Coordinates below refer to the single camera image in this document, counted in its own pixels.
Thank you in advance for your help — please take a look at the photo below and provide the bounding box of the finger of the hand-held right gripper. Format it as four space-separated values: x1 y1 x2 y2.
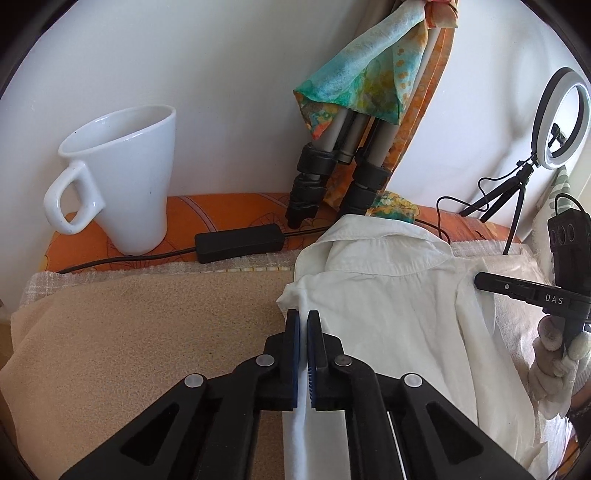
473 271 543 303

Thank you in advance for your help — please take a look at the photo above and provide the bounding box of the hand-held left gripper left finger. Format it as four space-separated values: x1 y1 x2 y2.
60 309 305 480

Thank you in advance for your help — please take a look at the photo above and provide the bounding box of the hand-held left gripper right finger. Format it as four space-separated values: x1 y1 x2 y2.
307 310 536 480

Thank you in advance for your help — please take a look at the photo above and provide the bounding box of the white long-sleeved shirt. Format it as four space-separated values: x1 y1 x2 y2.
276 213 555 480

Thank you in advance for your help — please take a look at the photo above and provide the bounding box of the person's right forearm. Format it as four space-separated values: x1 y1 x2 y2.
569 383 591 430

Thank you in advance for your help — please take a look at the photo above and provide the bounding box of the person's right hand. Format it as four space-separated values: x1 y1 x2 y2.
527 316 591 421

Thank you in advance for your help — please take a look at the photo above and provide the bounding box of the small black tripod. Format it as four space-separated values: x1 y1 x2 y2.
458 157 539 256

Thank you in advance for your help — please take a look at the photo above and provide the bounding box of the green and white cushion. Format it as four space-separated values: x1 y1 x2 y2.
531 165 575 259

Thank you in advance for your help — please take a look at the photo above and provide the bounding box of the small green orange cloth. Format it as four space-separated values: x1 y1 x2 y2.
367 191 419 225

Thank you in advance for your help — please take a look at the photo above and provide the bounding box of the beige blanket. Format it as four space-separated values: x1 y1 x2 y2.
0 251 583 480

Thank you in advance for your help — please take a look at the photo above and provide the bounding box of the orange patterned long cloth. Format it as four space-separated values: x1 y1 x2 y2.
323 18 460 208

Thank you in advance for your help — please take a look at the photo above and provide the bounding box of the orange patterned bed sheet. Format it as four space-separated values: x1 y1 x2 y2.
39 194 525 275

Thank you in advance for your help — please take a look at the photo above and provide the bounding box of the silver folded tripod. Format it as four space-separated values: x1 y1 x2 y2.
285 0 444 229

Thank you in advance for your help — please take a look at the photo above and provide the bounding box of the white ceramic mug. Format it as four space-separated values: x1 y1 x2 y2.
44 105 178 256

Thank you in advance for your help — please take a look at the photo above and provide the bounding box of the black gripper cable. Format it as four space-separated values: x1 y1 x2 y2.
554 194 583 215

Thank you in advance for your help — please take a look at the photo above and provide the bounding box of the black ring light cable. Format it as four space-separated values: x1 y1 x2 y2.
58 178 532 274

